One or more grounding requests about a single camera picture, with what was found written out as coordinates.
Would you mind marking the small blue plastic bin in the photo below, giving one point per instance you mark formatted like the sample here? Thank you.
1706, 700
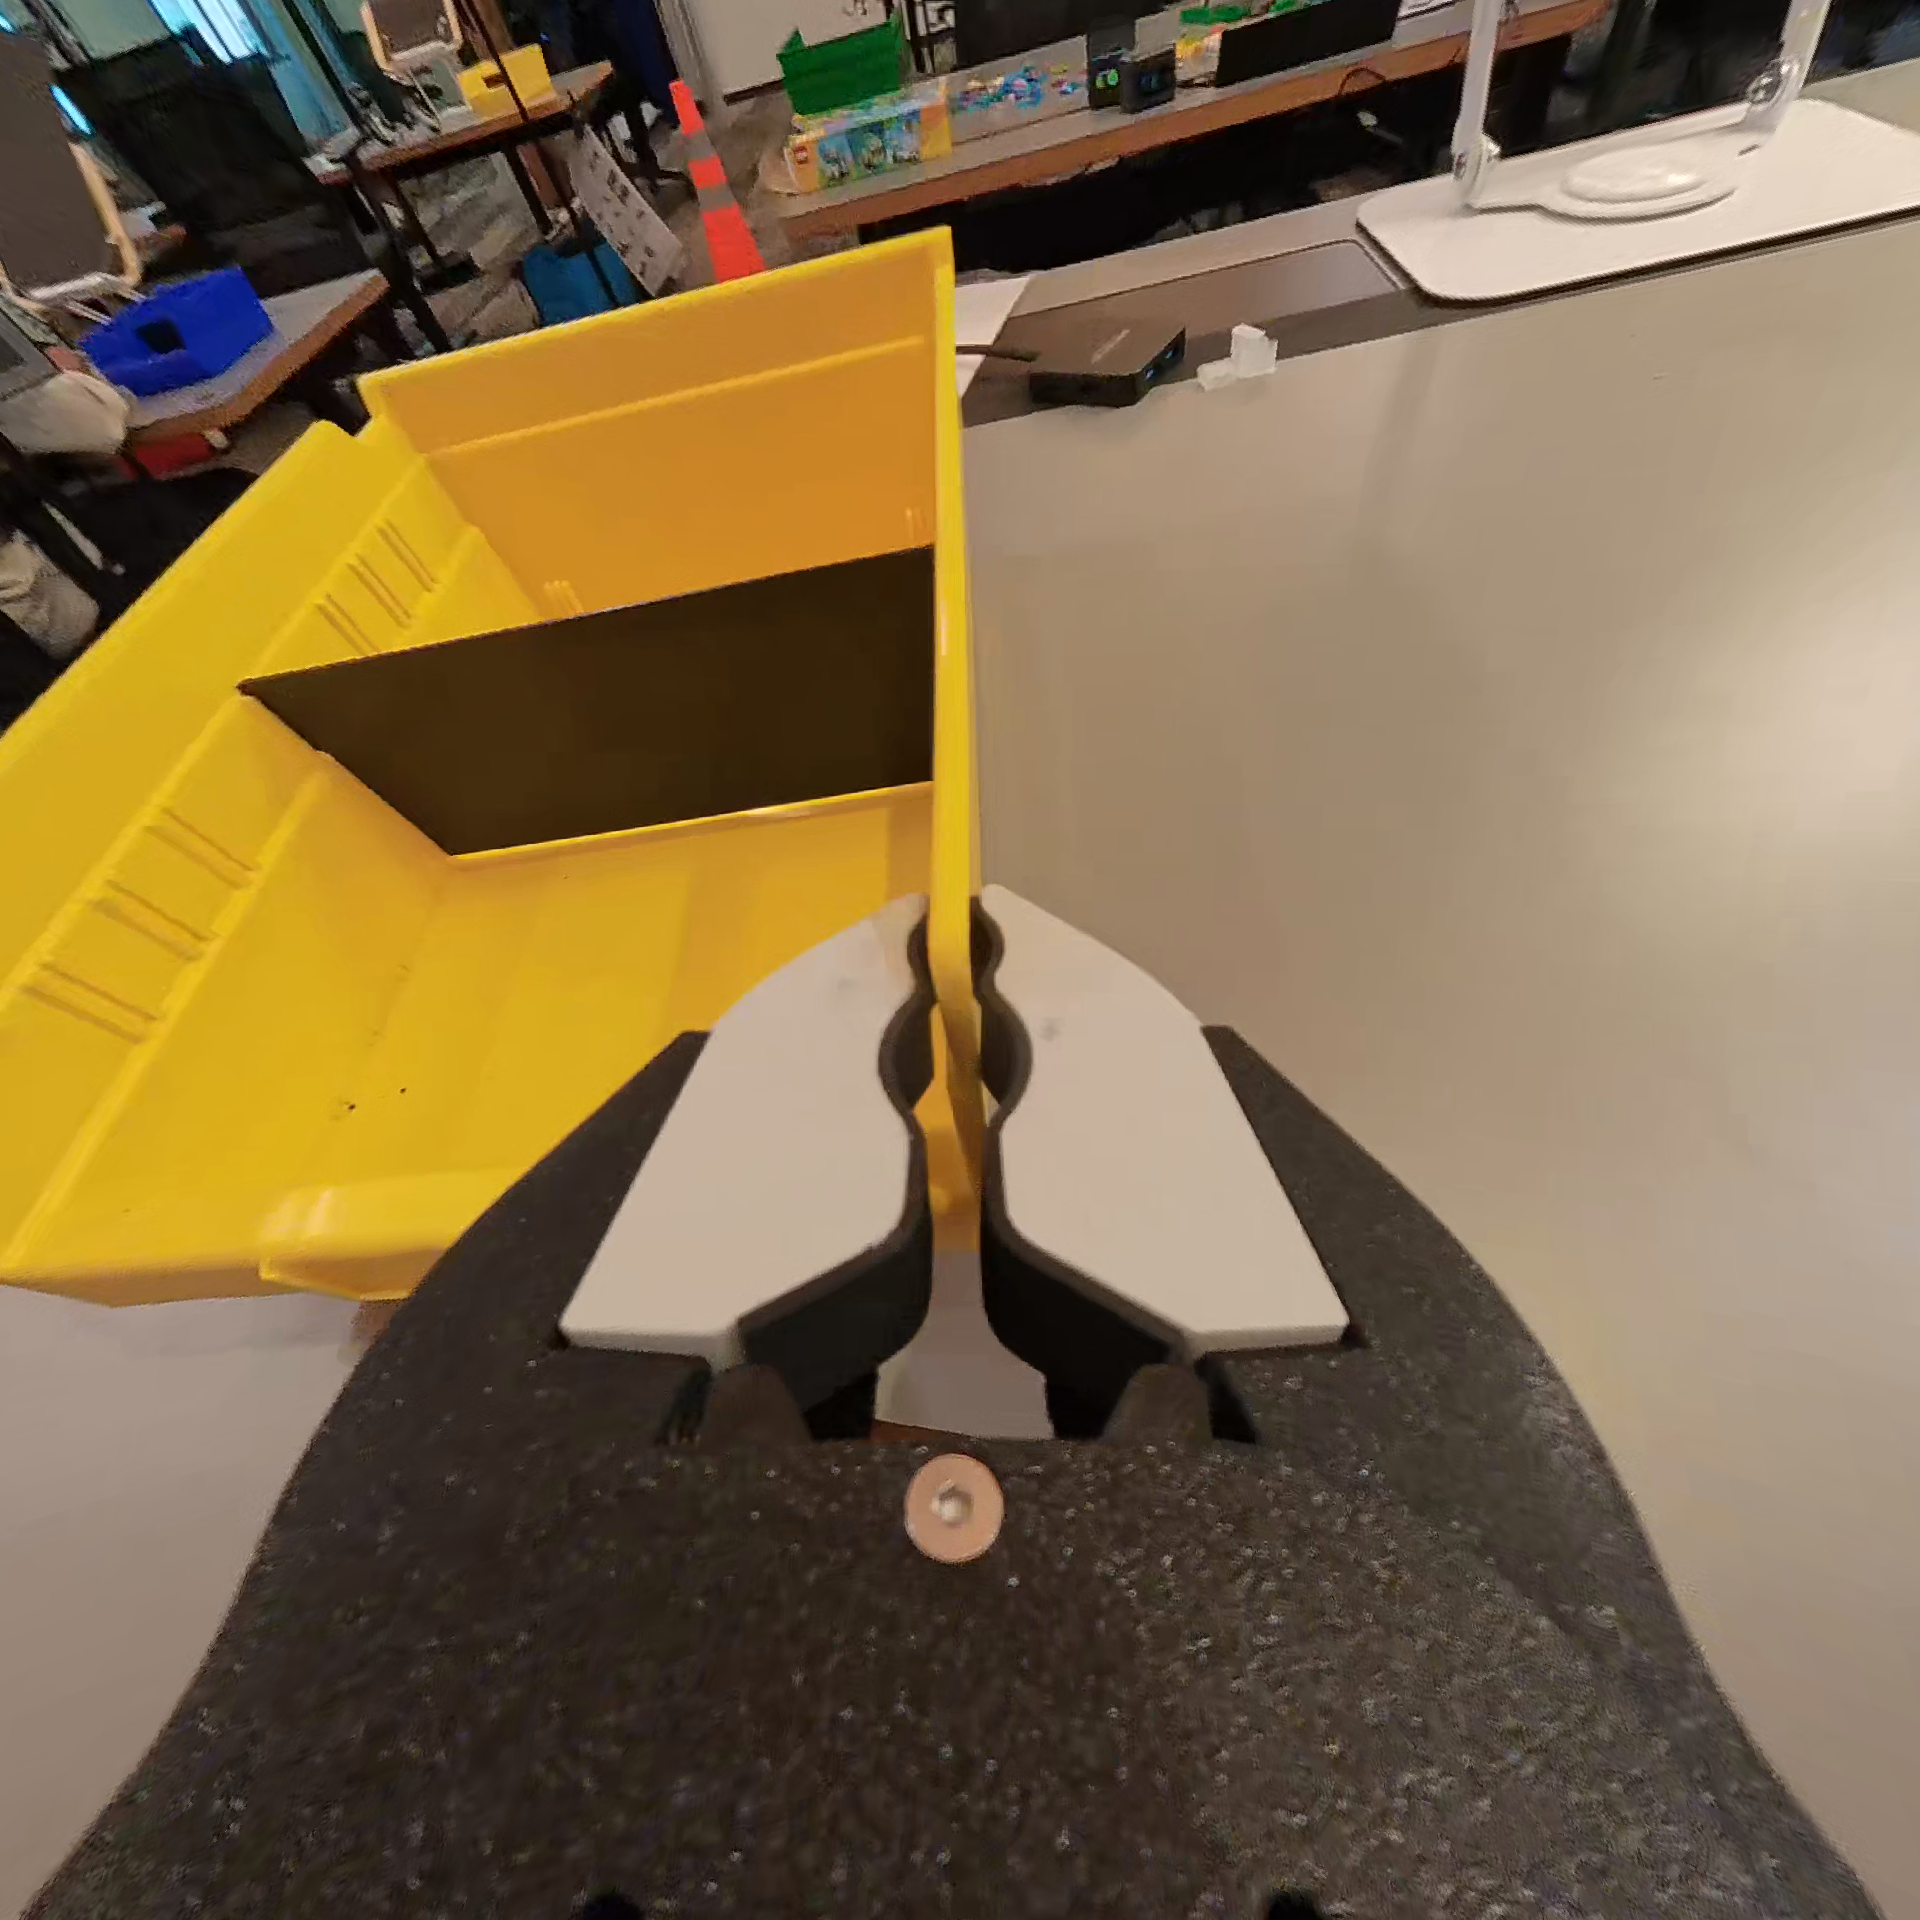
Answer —
175, 330

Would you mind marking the small black electronic devices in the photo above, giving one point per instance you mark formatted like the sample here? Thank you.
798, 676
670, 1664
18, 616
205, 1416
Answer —
1126, 75

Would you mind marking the long black box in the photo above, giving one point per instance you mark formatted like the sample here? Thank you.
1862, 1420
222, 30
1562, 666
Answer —
1305, 41

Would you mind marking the black usb hub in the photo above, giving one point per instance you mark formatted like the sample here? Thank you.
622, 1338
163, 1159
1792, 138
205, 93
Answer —
1106, 364

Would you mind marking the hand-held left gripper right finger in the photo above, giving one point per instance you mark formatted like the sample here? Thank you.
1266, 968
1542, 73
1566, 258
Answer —
1155, 1171

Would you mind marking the wood-framed black panel stand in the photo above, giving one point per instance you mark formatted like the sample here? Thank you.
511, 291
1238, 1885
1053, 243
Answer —
1650, 243

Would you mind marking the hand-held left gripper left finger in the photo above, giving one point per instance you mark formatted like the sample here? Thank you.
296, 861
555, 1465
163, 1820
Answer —
720, 1171

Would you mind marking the white sign board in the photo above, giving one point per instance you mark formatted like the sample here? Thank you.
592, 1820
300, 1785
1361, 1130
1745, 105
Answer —
622, 219

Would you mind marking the small white plastic part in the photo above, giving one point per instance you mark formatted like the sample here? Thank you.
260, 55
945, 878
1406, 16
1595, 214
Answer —
1238, 356

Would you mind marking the wooden side table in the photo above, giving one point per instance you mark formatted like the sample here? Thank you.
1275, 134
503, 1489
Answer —
451, 138

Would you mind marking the green plastic bin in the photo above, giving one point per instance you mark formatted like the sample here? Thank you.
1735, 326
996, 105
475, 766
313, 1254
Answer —
842, 68

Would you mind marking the small yellow bin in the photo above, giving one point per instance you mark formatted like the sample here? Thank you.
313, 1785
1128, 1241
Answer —
503, 75

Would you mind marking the white printed paper sheet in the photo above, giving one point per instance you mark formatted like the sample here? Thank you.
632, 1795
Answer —
991, 324

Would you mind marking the black bin divider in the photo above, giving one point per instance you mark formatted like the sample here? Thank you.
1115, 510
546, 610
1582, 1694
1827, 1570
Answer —
647, 706

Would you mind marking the yellow plastic bin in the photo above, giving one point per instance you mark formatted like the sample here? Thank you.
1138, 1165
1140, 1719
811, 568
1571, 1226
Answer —
675, 453

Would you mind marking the grey top side table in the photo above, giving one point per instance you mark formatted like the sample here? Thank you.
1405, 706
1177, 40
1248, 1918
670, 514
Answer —
308, 324

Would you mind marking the orange traffic cone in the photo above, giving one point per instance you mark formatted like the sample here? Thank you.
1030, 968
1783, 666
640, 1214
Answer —
717, 198

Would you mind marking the long wooden table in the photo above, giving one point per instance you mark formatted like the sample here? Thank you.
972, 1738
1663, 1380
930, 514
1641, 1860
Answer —
1322, 100

